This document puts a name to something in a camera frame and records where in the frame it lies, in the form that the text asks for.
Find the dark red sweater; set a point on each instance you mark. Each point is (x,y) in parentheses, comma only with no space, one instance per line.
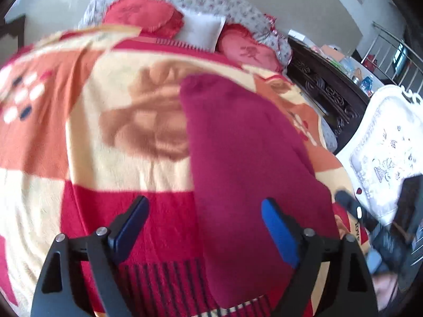
(246,146)

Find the floral bed headboard cover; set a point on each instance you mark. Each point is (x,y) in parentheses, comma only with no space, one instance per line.
(261,25)

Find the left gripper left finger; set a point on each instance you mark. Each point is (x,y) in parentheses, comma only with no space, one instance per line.
(109,246)

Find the dark wooden side table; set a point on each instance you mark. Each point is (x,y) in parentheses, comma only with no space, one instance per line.
(12,36)

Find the person's right hand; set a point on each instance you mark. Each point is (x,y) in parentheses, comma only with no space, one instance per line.
(385,286)

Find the right red heart pillow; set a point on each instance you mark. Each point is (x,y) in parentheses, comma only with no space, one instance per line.
(237,43)

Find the dark carved wooden cabinet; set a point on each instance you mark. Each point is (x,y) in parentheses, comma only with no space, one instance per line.
(340,100)

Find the white ornate chair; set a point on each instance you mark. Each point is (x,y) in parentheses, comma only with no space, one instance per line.
(385,150)

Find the small white pillow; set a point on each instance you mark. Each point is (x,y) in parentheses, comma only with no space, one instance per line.
(201,30)

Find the metal stair railing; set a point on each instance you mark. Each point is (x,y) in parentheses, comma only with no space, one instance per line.
(392,60)

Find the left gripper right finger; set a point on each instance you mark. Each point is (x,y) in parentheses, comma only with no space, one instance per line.
(299,247)

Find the red heart pillow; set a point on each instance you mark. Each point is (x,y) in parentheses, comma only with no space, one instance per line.
(237,43)
(152,17)

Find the orange patterned love blanket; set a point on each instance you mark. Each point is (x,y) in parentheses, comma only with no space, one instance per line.
(92,119)

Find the left red heart pillow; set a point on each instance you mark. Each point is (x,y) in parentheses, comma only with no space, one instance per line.
(152,17)

